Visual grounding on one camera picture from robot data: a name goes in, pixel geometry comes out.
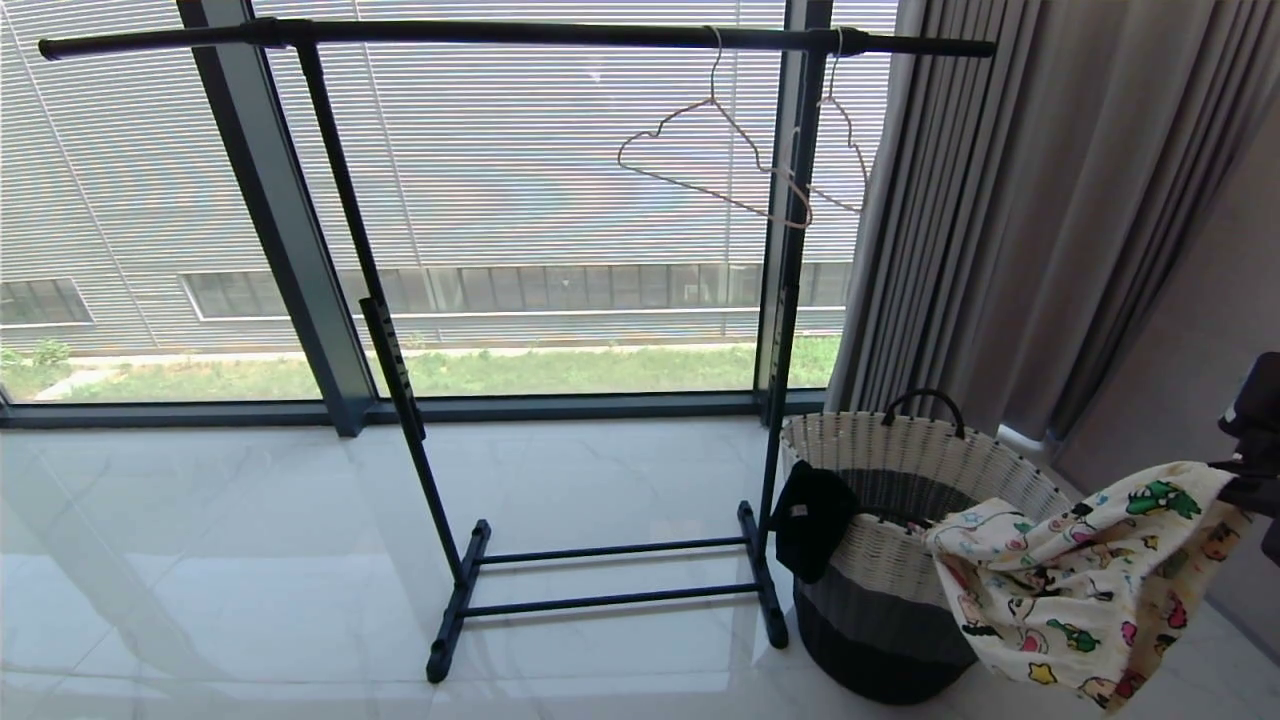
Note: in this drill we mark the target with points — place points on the cream printed garment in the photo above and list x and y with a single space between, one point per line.
1080 590

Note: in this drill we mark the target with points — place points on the black garment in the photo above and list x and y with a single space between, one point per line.
812 520

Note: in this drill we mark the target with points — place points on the beige curtain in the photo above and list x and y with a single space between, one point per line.
1050 200

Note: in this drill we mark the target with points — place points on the white laundry basket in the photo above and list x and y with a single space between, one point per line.
900 560

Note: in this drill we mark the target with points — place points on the black clothes rack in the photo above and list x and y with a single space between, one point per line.
500 33

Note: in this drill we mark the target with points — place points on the pink clothes hanger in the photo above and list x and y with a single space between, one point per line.
712 98
829 98

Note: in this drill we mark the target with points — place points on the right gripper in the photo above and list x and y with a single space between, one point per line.
1265 495

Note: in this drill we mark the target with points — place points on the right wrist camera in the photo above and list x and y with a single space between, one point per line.
1258 400

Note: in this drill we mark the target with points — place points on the window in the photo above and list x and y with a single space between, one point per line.
500 200

